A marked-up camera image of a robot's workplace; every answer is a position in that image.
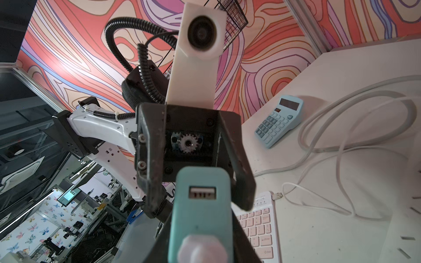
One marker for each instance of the black wire basket left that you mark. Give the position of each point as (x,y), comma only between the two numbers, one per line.
(236,19)

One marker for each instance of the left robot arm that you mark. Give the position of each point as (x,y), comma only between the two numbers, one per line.
(85,130)

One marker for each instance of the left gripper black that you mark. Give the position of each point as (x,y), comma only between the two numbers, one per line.
(171,137)

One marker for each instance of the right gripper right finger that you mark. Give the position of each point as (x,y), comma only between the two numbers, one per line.
(243,251)

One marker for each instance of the grey calculator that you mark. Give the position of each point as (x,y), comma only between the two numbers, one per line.
(287,114)

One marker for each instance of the teal usb charger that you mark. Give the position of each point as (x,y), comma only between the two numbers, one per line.
(201,229)

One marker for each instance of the white power strip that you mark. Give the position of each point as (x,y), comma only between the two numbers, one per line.
(403,240)

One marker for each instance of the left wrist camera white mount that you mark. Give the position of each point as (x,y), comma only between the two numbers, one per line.
(200,43)

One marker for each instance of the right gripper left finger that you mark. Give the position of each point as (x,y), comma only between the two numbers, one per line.
(160,249)

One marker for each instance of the pink keyboard left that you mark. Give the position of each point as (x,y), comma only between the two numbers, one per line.
(260,227)

